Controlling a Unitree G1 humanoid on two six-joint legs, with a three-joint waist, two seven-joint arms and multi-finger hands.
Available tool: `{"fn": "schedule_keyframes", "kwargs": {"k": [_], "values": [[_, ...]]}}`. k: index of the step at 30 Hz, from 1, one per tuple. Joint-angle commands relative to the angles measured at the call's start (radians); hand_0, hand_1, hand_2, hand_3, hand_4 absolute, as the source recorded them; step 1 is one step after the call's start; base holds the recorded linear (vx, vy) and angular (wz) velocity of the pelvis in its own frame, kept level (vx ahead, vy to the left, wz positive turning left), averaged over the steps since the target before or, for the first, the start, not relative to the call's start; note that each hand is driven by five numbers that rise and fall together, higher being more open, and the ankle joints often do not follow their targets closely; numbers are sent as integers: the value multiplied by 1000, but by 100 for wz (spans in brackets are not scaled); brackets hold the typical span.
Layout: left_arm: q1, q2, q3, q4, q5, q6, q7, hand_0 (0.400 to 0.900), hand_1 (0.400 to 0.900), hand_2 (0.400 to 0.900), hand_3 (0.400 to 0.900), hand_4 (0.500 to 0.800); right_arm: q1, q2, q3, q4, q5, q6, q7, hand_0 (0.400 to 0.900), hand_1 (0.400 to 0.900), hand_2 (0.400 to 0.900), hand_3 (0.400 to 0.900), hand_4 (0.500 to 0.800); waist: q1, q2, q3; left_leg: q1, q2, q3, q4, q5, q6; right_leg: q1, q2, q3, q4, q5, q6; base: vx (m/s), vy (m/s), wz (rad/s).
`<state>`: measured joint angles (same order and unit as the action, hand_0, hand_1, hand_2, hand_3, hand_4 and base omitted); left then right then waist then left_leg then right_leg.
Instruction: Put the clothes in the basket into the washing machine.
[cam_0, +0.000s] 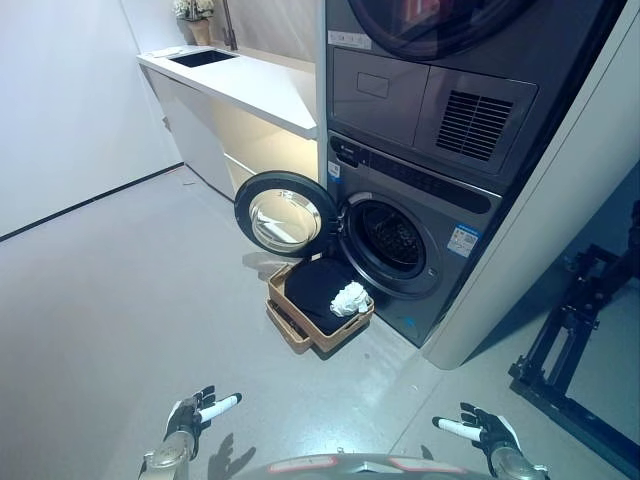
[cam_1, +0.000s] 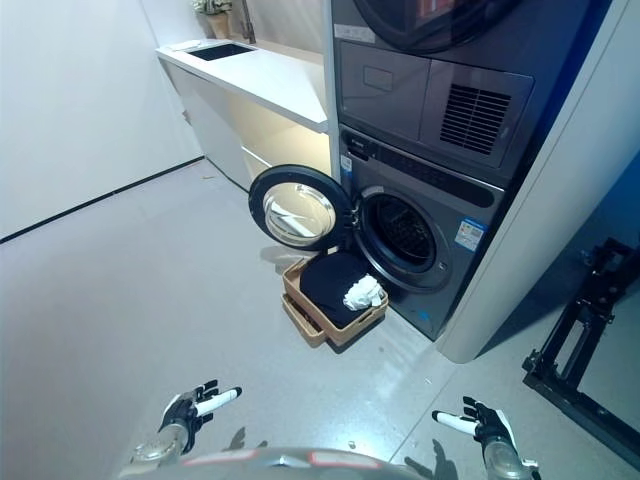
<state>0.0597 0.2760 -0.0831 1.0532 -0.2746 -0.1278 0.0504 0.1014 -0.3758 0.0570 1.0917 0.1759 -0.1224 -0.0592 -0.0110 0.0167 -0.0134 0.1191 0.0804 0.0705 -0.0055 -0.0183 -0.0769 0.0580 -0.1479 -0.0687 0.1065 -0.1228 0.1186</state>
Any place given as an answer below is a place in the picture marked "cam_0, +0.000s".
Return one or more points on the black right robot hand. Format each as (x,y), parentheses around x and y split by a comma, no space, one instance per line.
(492,430)

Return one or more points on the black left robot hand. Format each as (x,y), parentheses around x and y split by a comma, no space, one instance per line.
(187,415)

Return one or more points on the white garment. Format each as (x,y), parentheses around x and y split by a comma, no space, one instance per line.
(349,300)

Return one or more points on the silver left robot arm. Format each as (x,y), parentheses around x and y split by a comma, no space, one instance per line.
(170,455)

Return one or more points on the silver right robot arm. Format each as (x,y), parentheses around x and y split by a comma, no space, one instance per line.
(515,465)

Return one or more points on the grey front-load washing machine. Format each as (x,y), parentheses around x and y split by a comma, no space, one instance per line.
(450,280)

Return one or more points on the woven brown laundry basket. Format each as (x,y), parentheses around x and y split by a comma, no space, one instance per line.
(345,332)

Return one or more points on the round washing machine door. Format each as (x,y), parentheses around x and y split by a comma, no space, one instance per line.
(285,215)

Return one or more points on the silver robot torso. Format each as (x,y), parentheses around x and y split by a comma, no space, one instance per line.
(360,467)

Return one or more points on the black garment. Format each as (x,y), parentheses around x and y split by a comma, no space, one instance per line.
(310,292)

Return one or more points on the blue energy label sticker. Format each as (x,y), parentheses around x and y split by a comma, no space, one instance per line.
(464,241)

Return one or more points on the small white blue sticker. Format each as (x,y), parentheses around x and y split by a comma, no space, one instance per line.
(334,171)

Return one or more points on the white counter cabinet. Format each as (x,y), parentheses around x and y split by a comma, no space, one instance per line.
(250,85)

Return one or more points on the grey stacked dryer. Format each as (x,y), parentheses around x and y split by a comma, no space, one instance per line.
(390,90)

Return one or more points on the black sink basin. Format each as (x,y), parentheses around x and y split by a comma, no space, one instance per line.
(202,58)

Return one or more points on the beige flower vase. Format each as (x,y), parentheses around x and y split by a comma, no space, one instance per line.
(199,32)

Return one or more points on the metal faucet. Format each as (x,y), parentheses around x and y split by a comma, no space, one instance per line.
(229,30)

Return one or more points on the white flower bouquet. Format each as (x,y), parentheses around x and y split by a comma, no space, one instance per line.
(192,9)

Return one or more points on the white dryer label sticker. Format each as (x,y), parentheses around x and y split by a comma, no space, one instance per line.
(350,40)

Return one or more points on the black metal frame stand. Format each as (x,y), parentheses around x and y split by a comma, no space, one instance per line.
(560,350)

